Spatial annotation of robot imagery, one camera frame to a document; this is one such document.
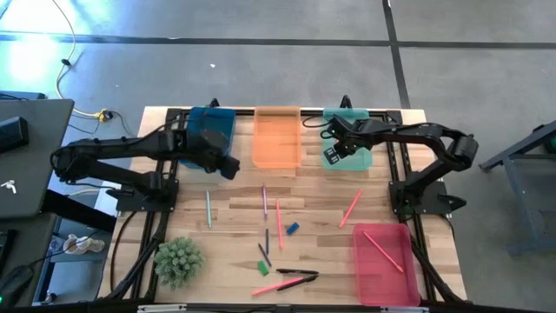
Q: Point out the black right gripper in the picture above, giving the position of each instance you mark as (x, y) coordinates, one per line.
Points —
(352, 132)

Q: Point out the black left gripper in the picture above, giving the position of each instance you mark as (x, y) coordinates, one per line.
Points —
(217, 152)

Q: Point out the pink pencil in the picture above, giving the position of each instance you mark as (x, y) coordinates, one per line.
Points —
(351, 208)
(273, 288)
(382, 251)
(279, 224)

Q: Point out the mint green pen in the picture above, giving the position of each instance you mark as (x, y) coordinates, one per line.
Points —
(208, 208)

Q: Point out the purple pen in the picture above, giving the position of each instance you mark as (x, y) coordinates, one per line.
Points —
(264, 202)

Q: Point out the blue eraser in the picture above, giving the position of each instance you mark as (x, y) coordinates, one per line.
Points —
(293, 228)

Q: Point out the black pen with white print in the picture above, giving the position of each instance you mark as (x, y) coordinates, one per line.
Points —
(297, 271)

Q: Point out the green eraser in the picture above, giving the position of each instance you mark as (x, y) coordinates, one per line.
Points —
(262, 268)

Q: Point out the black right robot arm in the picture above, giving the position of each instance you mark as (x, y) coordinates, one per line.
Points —
(412, 132)

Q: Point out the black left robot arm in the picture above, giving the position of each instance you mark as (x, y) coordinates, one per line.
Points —
(108, 150)

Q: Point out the teal translucent plastic bin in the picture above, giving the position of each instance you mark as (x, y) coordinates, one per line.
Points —
(360, 158)

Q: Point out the blue plastic bin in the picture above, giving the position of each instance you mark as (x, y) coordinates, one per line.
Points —
(217, 119)

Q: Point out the orange translucent plastic bin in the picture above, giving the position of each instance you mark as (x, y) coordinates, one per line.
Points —
(276, 139)

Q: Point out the green artificial plant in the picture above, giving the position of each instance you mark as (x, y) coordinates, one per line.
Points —
(178, 263)

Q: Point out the pink translucent plastic bin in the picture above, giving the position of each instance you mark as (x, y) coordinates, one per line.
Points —
(378, 278)

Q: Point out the grey-blue metal cart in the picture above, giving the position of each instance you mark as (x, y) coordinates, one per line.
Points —
(517, 150)

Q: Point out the black box device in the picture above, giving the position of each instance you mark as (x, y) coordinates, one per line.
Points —
(13, 132)

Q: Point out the small white object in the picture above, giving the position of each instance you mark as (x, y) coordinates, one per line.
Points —
(8, 186)

